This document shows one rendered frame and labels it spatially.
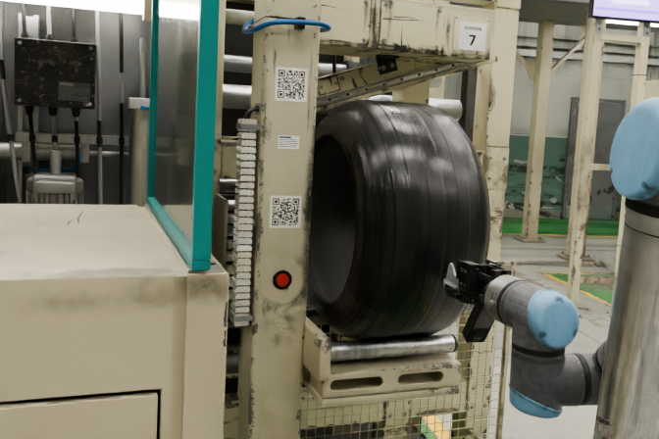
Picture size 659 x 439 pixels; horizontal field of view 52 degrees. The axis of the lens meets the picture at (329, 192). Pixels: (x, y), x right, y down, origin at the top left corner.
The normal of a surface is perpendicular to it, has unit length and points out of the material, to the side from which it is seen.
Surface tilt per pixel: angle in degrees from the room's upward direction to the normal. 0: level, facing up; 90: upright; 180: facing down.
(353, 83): 90
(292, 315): 90
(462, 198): 73
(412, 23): 90
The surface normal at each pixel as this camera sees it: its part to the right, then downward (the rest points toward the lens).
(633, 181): -0.98, -0.14
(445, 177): 0.32, -0.35
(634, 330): -0.81, 0.11
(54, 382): 0.33, 0.11
